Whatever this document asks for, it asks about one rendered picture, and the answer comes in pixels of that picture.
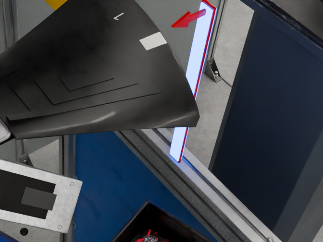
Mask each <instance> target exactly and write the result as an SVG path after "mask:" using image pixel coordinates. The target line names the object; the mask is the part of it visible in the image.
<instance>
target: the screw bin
mask: <svg viewBox="0 0 323 242"><path fill-rule="evenodd" d="M147 228H148V229H149V230H151V231H152V232H157V235H158V236H160V237H161V238H163V239H164V240H166V239H169V242H213V241H212V240H210V239H209V238H207V237H206V236H204V235H203V234H201V233H200V232H198V231H197V230H195V229H194V228H192V227H190V226H189V225H187V224H186V223H184V222H183V221H181V220H180V219H178V218H177V217H175V216H174V215H172V214H170V213H169V212H167V211H166V210H164V209H163V208H161V207H160V206H158V205H157V204H155V203H154V202H152V201H151V200H150V199H146V201H145V203H144V204H143V205H142V206H141V207H140V208H139V209H138V211H137V212H136V213H135V214H134V215H133V216H132V217H131V218H130V219H129V220H128V221H127V223H126V224H125V225H124V226H123V227H122V228H121V229H120V230H119V232H118V233H117V234H116V235H115V236H114V237H113V238H112V240H111V241H110V242H135V241H137V240H138V239H139V237H140V236H141V235H142V234H143V233H144V232H145V230H146V229H147Z"/></svg>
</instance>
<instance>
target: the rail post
mask: <svg viewBox="0 0 323 242"><path fill-rule="evenodd" d="M73 143H74V135H63V136H59V174H60V175H63V176H66V177H70V178H73ZM60 242H72V220H71V224H70V227H69V230H68V233H67V234H64V233H60Z"/></svg>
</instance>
